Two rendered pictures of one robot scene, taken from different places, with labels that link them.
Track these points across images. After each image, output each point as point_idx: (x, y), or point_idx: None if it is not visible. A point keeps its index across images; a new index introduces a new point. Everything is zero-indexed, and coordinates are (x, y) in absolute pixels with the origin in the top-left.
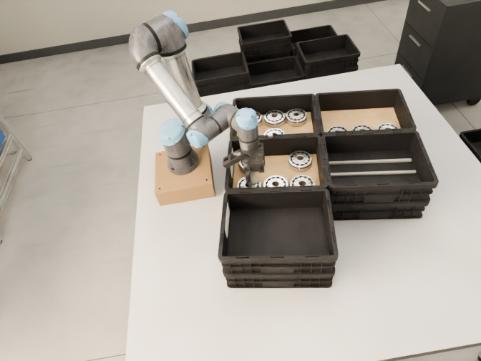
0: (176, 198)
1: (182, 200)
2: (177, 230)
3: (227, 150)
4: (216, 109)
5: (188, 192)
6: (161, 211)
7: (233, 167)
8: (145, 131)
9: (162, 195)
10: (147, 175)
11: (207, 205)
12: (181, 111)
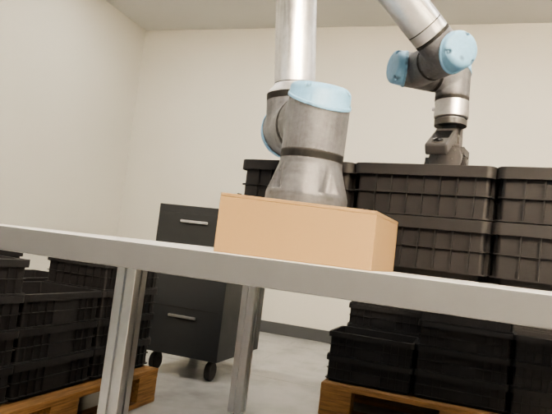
0: (381, 251)
1: (382, 262)
2: (477, 283)
3: (385, 163)
4: (407, 52)
5: (388, 236)
6: (393, 273)
7: (390, 207)
8: (28, 228)
9: (379, 227)
10: (224, 253)
11: (413, 274)
12: (430, 1)
